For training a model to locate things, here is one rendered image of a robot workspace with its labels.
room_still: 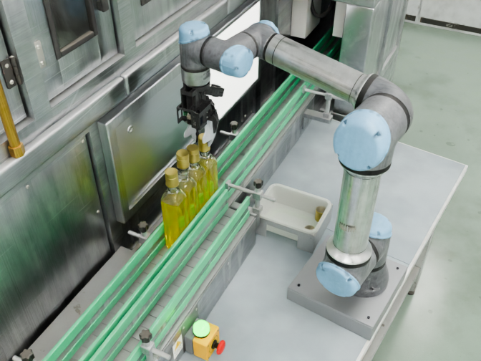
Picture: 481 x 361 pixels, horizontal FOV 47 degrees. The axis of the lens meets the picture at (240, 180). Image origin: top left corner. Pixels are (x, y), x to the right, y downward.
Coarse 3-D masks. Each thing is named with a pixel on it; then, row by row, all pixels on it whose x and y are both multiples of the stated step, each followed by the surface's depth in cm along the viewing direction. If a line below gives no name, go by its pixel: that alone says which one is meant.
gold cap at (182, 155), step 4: (180, 152) 149; (184, 152) 149; (188, 152) 149; (176, 156) 149; (180, 156) 148; (184, 156) 148; (188, 156) 149; (180, 160) 149; (184, 160) 149; (188, 160) 150; (176, 164) 152; (180, 164) 150; (184, 164) 150; (188, 164) 151; (180, 168) 151; (184, 168) 151
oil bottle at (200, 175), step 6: (198, 168) 159; (204, 168) 160; (192, 174) 158; (198, 174) 158; (204, 174) 160; (198, 180) 158; (204, 180) 162; (198, 186) 160; (204, 186) 163; (198, 192) 161; (204, 192) 164; (198, 198) 162; (204, 198) 166; (198, 204) 164; (204, 204) 167
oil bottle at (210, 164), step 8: (200, 160) 162; (208, 160) 162; (216, 160) 165; (208, 168) 162; (216, 168) 167; (208, 176) 164; (216, 176) 168; (208, 184) 166; (216, 184) 170; (208, 192) 168
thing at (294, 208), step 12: (276, 192) 193; (288, 192) 191; (300, 192) 189; (264, 204) 188; (276, 204) 195; (288, 204) 194; (300, 204) 191; (312, 204) 189; (324, 204) 187; (264, 216) 180; (276, 216) 190; (288, 216) 190; (300, 216) 190; (312, 216) 190; (324, 216) 180; (300, 228) 176
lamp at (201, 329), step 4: (200, 320) 148; (204, 320) 148; (196, 324) 147; (200, 324) 147; (204, 324) 147; (208, 324) 147; (196, 328) 146; (200, 328) 146; (204, 328) 146; (208, 328) 147; (196, 332) 146; (200, 332) 146; (204, 332) 146; (208, 332) 147; (196, 336) 147; (200, 336) 146; (204, 336) 146
